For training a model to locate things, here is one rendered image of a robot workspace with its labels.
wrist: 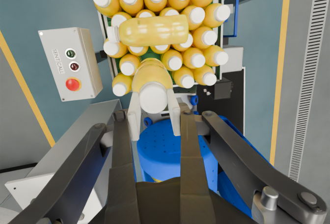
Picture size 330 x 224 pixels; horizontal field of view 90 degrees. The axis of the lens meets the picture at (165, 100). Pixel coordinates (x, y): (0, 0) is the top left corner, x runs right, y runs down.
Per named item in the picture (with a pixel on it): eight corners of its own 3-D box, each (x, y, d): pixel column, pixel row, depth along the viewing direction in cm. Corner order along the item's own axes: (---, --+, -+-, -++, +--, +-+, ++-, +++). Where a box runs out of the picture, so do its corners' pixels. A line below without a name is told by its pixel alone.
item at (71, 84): (69, 90, 49) (67, 92, 48) (65, 78, 48) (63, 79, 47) (81, 89, 49) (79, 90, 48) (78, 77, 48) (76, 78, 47)
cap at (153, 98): (157, 113, 24) (158, 119, 23) (134, 101, 23) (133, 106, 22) (172, 92, 23) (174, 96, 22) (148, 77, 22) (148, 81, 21)
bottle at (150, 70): (155, 90, 42) (161, 127, 25) (131, 76, 40) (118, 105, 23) (171, 67, 41) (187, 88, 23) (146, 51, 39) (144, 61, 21)
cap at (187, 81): (185, 89, 54) (187, 91, 52) (178, 80, 53) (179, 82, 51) (195, 81, 53) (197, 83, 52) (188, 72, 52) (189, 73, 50)
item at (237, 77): (199, 184, 217) (203, 195, 203) (186, 73, 163) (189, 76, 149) (238, 177, 218) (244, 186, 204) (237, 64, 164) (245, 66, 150)
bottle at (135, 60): (145, 62, 68) (144, 70, 50) (132, 72, 69) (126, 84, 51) (134, 47, 65) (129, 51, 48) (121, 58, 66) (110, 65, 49)
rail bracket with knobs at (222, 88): (201, 93, 75) (208, 100, 65) (201, 77, 72) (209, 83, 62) (222, 90, 75) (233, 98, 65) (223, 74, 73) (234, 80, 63)
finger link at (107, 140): (129, 146, 14) (94, 150, 14) (133, 119, 19) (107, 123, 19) (126, 130, 14) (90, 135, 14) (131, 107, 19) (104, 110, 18)
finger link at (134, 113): (139, 140, 16) (131, 141, 16) (141, 111, 23) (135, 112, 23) (134, 113, 15) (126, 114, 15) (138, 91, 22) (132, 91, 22)
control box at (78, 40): (75, 92, 59) (61, 102, 50) (57, 32, 52) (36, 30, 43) (103, 88, 60) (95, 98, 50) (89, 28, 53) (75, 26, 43)
